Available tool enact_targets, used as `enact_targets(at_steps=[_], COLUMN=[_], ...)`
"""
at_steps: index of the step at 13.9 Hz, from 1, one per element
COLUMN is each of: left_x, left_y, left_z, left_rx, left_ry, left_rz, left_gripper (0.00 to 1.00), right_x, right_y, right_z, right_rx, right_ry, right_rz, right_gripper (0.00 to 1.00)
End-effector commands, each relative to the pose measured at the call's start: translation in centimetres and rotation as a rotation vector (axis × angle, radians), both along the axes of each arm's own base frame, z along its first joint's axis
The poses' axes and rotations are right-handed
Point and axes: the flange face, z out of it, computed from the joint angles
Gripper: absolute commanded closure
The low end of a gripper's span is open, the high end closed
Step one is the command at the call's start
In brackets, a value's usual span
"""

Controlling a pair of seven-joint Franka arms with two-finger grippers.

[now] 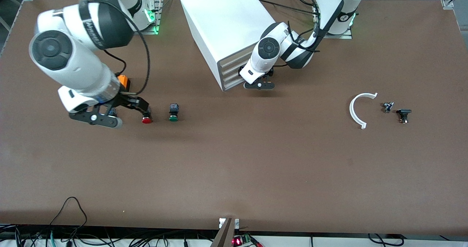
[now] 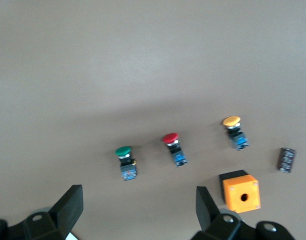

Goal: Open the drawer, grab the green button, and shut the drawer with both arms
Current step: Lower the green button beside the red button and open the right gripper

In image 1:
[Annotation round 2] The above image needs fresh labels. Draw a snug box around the white plastic drawer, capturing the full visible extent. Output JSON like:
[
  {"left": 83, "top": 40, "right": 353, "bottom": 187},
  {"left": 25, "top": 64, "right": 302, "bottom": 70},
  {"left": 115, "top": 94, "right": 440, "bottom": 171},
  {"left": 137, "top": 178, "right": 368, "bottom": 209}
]
[
  {"left": 220, "top": 55, "right": 253, "bottom": 76},
  {"left": 222, "top": 62, "right": 253, "bottom": 84},
  {"left": 218, "top": 46, "right": 256, "bottom": 68},
  {"left": 223, "top": 75, "right": 246, "bottom": 91}
]

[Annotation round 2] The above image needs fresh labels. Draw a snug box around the white drawer cabinet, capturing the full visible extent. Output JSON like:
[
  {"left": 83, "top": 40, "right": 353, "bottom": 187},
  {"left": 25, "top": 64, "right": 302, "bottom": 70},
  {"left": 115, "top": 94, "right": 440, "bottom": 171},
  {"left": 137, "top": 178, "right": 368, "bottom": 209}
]
[{"left": 180, "top": 0, "right": 283, "bottom": 92}]

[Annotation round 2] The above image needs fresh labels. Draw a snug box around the orange box with hole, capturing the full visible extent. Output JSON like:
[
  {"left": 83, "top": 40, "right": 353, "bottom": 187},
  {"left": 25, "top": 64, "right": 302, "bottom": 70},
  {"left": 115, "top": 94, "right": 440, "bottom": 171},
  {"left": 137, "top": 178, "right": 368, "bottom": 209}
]
[{"left": 117, "top": 75, "right": 131, "bottom": 93}]

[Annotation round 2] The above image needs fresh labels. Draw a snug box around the aluminium profile bar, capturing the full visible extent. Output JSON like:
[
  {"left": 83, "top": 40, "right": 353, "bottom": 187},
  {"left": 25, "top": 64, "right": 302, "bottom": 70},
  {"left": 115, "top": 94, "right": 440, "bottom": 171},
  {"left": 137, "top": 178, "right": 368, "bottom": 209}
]
[{"left": 210, "top": 218, "right": 235, "bottom": 247}]

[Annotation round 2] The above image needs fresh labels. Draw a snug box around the circuit board with red light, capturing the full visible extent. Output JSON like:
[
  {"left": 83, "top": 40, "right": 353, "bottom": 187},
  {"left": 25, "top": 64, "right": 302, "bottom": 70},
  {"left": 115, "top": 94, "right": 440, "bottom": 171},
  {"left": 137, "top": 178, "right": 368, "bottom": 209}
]
[{"left": 232, "top": 234, "right": 262, "bottom": 247}]

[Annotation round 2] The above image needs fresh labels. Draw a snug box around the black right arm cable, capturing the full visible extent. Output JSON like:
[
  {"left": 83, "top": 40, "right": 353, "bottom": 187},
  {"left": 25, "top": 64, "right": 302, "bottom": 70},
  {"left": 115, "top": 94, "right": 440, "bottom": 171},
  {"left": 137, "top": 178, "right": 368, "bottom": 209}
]
[{"left": 87, "top": 0, "right": 151, "bottom": 96}]

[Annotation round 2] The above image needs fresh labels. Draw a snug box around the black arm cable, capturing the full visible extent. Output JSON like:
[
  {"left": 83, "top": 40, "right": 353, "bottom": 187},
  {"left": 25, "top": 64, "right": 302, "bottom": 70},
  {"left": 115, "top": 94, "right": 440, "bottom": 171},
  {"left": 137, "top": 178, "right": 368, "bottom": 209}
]
[
  {"left": 87, "top": 0, "right": 151, "bottom": 96},
  {"left": 284, "top": 0, "right": 324, "bottom": 53}
]

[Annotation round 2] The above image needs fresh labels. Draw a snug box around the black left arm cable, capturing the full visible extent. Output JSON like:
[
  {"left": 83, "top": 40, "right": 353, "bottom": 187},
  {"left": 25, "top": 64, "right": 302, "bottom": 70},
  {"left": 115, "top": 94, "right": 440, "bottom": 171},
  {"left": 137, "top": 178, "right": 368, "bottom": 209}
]
[{"left": 284, "top": 0, "right": 324, "bottom": 53}]

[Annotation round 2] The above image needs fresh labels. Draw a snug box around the thin black cable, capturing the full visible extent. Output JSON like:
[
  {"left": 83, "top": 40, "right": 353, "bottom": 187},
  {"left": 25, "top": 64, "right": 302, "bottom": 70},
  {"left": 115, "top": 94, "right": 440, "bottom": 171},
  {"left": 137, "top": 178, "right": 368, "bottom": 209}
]
[{"left": 257, "top": 0, "right": 317, "bottom": 15}]

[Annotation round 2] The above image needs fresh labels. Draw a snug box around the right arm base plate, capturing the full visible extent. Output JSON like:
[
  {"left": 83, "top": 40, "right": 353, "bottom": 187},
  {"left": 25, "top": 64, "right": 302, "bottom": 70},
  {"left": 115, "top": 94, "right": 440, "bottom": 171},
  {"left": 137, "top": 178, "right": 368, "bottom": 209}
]
[{"left": 135, "top": 0, "right": 162, "bottom": 35}]

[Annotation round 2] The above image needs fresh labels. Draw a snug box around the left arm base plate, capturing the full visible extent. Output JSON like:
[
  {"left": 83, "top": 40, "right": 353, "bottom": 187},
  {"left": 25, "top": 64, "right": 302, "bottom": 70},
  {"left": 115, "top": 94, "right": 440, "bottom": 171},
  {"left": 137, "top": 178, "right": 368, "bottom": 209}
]
[{"left": 313, "top": 1, "right": 354, "bottom": 40}]

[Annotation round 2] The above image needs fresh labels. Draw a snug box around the white semicircular bracket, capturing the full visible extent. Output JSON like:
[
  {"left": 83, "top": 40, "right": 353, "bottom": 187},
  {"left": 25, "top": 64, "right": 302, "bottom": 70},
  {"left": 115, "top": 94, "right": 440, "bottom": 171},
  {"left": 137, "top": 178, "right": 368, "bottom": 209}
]
[{"left": 349, "top": 92, "right": 378, "bottom": 130}]

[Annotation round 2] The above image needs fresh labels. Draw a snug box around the looped black cable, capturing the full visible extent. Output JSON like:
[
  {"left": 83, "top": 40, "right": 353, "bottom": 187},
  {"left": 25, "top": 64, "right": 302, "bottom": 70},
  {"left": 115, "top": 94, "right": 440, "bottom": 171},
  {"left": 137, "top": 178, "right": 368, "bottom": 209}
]
[{"left": 49, "top": 197, "right": 88, "bottom": 237}]

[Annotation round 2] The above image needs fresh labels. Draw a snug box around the black flat-headed switch part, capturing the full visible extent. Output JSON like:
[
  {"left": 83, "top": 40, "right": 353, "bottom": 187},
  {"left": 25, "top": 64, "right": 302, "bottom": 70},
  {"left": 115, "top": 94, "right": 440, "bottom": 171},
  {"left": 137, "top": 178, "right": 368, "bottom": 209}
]
[{"left": 396, "top": 109, "right": 412, "bottom": 124}]

